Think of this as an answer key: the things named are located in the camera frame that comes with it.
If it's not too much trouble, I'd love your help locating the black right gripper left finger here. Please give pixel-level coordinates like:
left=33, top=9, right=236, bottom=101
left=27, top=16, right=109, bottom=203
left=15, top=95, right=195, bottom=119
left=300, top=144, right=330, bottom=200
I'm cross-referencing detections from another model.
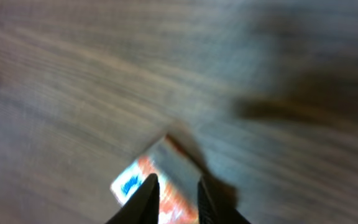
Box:
left=106, top=174, right=160, bottom=224

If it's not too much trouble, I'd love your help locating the orange red wipes pack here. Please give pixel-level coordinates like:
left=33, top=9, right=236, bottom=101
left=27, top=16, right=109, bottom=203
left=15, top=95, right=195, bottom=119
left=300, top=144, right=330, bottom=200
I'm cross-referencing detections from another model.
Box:
left=109, top=123, right=239, bottom=224

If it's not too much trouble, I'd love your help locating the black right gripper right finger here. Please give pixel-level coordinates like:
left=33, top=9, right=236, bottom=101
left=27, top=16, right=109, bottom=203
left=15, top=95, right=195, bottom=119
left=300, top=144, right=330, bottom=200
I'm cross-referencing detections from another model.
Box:
left=197, top=177, right=250, bottom=224

